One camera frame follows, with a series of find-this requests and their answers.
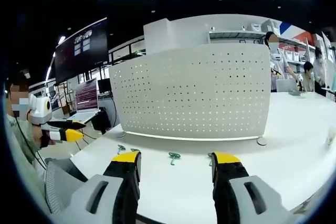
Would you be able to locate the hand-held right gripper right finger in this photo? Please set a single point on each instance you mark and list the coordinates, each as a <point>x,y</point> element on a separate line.
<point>236,197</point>

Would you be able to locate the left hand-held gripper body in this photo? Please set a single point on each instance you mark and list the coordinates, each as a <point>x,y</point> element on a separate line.
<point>39,110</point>

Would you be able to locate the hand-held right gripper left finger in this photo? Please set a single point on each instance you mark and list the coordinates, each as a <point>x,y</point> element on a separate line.
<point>99,197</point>

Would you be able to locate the green hook assembly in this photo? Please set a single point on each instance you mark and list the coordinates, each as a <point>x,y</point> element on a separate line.
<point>135,150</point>
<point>121,149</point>
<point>173,156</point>
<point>210,157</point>

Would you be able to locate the white perforated mounting plate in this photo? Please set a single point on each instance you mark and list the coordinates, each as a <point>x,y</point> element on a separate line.
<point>191,90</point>

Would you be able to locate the person's left hand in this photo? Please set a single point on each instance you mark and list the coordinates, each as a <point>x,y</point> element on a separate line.
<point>47,142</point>

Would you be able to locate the open silver laptop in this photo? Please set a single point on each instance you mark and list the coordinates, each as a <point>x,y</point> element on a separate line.
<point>85,100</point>

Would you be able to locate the black office chair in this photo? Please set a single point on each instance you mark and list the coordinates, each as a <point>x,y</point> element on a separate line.
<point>101,121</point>

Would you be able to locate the grey mesh chair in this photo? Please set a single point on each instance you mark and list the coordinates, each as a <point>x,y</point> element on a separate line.
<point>61,179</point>

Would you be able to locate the person's torso in green clothing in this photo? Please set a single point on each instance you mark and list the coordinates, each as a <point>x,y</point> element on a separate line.
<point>23,155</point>

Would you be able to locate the small black monitor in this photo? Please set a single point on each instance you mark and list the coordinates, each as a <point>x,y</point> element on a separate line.
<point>104,85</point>

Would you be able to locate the small grey tray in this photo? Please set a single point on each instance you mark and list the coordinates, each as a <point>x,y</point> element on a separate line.
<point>295,93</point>

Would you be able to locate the white cabinet block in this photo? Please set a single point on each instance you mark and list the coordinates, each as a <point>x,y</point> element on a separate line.
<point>168,37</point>

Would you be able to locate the metal storage shelf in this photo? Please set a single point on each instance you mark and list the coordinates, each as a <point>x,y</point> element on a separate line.
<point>291,48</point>

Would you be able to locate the large black wall screen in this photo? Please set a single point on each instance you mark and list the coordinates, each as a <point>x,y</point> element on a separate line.
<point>81,51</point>

